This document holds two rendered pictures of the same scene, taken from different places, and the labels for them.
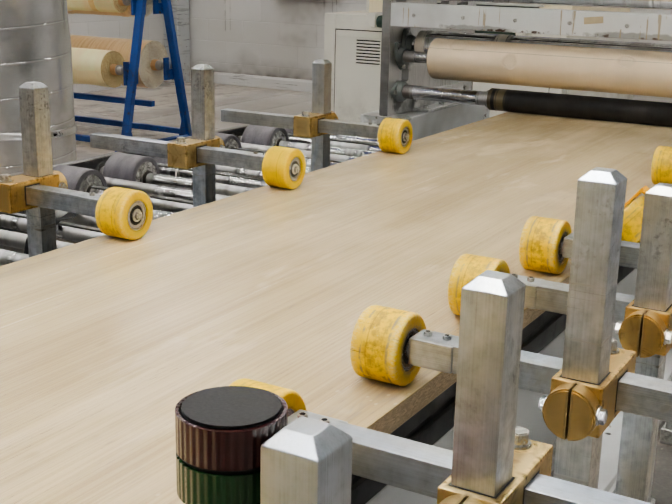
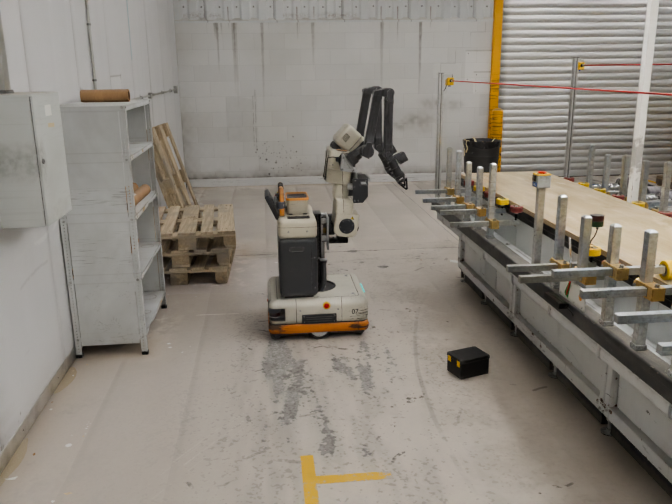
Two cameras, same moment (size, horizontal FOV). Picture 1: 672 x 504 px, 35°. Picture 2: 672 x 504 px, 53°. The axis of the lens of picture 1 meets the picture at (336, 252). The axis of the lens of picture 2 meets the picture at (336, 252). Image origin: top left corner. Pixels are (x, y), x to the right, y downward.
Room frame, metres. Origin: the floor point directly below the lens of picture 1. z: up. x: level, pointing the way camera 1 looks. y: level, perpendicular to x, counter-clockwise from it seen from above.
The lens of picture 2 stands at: (2.19, -2.56, 1.75)
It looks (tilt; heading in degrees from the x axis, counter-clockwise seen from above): 15 degrees down; 144
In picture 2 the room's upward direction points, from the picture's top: 1 degrees counter-clockwise
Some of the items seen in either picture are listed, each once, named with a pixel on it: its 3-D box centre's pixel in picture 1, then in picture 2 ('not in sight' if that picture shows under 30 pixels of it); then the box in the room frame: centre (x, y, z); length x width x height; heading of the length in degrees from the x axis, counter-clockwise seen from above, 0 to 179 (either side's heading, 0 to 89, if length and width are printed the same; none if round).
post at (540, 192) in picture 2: not in sight; (537, 230); (0.06, 0.27, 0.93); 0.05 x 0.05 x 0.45; 60
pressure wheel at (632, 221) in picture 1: (635, 223); not in sight; (1.70, -0.49, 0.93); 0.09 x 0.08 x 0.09; 60
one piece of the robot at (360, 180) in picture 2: not in sight; (356, 183); (-1.38, 0.19, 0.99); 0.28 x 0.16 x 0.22; 150
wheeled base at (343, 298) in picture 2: not in sight; (315, 302); (-1.52, -0.06, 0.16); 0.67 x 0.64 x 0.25; 60
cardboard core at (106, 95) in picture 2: not in sight; (105, 95); (-2.32, -1.14, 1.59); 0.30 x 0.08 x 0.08; 60
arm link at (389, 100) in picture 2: not in sight; (388, 124); (-1.10, 0.23, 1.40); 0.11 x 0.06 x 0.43; 150
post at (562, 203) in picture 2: not in sight; (559, 244); (0.28, 0.14, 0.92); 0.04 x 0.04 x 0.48; 60
